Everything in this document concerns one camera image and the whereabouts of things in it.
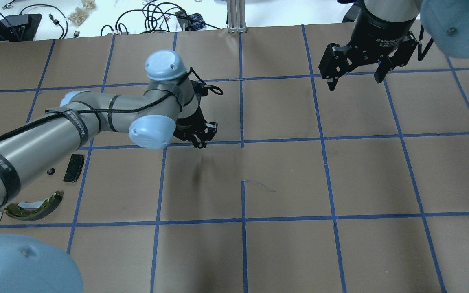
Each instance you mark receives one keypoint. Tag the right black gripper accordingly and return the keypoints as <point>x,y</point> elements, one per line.
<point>379,29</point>

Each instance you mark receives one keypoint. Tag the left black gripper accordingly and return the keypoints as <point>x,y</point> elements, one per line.
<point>187,125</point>

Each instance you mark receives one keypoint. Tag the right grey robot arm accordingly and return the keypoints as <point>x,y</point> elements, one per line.
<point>444,23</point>

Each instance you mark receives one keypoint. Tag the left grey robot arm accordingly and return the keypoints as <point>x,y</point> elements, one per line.
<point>169,107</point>

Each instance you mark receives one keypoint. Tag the black brake pad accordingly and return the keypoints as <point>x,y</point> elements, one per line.
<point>74,168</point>

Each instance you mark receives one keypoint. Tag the bag of wooden pieces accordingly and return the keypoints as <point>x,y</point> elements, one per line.
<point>82,12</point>

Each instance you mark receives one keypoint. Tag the olive brake shoe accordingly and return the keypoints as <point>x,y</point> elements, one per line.
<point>33,211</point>

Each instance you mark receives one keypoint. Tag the black stand base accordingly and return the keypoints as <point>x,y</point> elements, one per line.
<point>25,25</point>

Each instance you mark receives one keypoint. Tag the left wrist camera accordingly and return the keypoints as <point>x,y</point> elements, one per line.
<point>200,89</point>

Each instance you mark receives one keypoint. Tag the aluminium frame post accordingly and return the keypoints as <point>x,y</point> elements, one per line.
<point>236,20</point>

